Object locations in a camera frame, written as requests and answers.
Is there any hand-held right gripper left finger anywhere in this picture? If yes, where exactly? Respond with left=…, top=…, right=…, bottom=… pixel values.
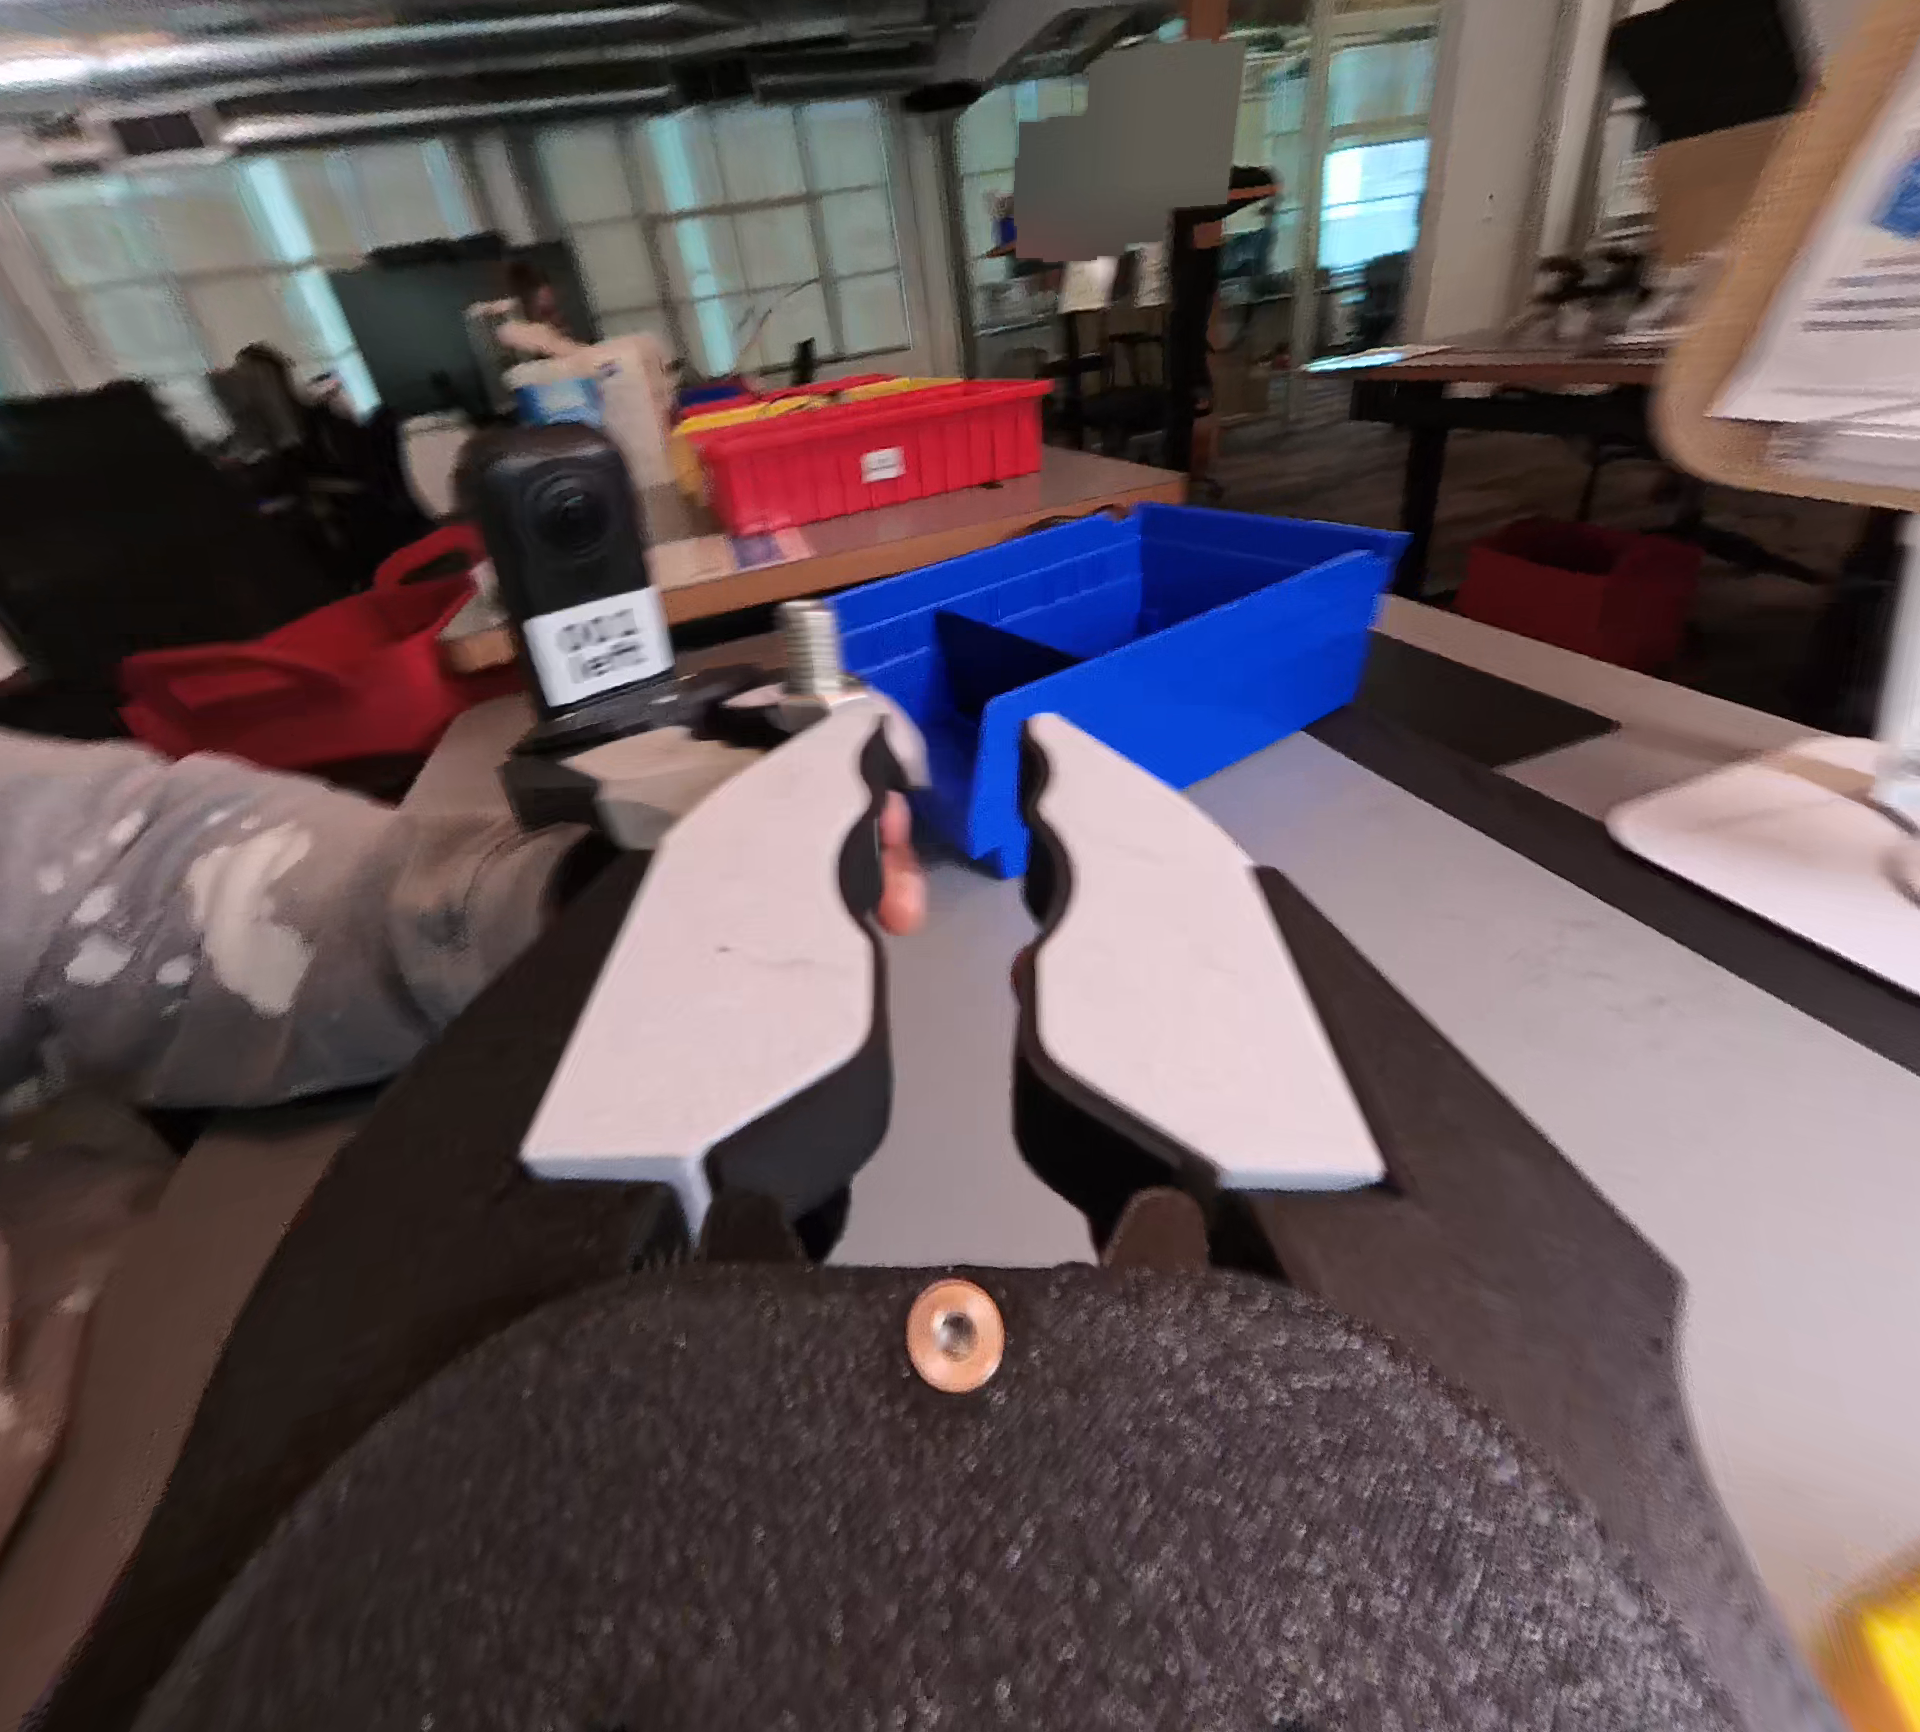
left=517, top=703, right=901, bottom=1242

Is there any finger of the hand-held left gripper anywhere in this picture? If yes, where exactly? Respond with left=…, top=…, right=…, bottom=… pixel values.
left=776, top=687, right=933, bottom=791
left=591, top=729, right=756, bottom=854

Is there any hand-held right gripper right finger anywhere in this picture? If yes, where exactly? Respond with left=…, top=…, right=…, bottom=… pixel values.
left=1014, top=711, right=1391, bottom=1233

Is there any steel hex bolt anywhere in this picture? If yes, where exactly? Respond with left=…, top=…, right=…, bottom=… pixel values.
left=776, top=597, right=853, bottom=701

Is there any blue plastic bin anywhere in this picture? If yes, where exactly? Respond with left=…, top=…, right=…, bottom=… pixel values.
left=821, top=500, right=1416, bottom=881

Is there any person's left forearm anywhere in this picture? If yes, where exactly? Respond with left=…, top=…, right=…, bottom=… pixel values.
left=0, top=724, right=605, bottom=1116

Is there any person's left hand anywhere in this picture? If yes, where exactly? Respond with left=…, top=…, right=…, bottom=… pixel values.
left=873, top=790, right=929, bottom=939

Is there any black bin divider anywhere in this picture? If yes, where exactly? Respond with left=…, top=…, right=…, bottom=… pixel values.
left=933, top=605, right=1085, bottom=747

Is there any wipes canister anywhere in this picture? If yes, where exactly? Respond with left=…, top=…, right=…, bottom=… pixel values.
left=505, top=356, right=611, bottom=432

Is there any white cardboard box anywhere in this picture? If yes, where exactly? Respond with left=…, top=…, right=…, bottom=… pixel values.
left=588, top=327, right=679, bottom=492

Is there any red plastic storage bin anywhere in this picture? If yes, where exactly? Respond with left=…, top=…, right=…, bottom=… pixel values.
left=689, top=376, right=1056, bottom=538

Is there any red tote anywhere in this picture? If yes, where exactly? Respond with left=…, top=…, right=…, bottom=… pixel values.
left=116, top=519, right=530, bottom=778

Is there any black office chair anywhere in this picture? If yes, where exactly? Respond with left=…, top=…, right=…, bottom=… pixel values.
left=0, top=378, right=305, bottom=739

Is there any black standing desk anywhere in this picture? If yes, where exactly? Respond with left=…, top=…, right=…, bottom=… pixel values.
left=986, top=159, right=1287, bottom=477

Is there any red floor bin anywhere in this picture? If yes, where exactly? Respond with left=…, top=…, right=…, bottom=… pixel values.
left=1451, top=513, right=1707, bottom=672

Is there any instruction sheet on stand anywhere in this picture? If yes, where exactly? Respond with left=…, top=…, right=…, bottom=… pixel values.
left=1602, top=0, right=1920, bottom=1001

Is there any spare black gripper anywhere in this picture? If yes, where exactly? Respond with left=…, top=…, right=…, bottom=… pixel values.
left=1542, top=243, right=1669, bottom=342

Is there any printed instruction sheet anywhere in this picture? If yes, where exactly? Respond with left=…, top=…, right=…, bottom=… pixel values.
left=1706, top=93, right=1920, bottom=432

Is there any small wooden clipboard stand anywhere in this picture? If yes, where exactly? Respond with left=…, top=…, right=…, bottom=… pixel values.
left=1645, top=116, right=1798, bottom=268

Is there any black light panel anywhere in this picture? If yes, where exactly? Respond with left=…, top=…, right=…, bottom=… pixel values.
left=1602, top=0, right=1819, bottom=147

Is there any black wall monitor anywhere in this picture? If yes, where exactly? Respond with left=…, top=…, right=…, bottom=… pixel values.
left=325, top=243, right=597, bottom=418

